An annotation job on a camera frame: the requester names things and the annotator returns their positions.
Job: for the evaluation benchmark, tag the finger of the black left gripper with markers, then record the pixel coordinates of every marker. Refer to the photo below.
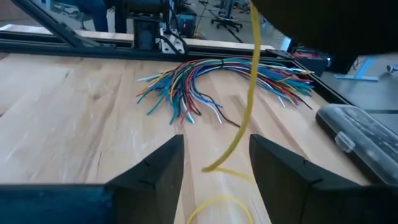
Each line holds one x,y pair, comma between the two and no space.
326,25

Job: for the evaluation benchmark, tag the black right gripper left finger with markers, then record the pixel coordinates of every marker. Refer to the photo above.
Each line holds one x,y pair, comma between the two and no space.
140,199

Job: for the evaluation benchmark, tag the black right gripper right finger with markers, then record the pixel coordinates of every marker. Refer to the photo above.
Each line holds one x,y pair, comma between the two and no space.
295,193

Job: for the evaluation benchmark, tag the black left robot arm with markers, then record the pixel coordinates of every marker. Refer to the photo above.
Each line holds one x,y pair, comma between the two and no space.
146,34

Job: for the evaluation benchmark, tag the red black tool case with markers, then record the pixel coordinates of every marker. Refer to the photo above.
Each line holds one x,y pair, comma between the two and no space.
311,63

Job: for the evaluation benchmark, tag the blue floor stand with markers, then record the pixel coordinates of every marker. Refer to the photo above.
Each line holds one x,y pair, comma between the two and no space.
360,70

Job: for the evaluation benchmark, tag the dark rectangular device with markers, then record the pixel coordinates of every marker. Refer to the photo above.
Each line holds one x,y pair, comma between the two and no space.
367,140

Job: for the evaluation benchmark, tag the office chair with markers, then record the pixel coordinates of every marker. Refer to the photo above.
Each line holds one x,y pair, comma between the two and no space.
227,21

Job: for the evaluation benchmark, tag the person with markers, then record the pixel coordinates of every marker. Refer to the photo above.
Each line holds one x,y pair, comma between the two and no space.
96,12

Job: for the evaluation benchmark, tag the black aluminium table frame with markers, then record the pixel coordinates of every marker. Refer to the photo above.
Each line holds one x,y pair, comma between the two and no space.
62,46

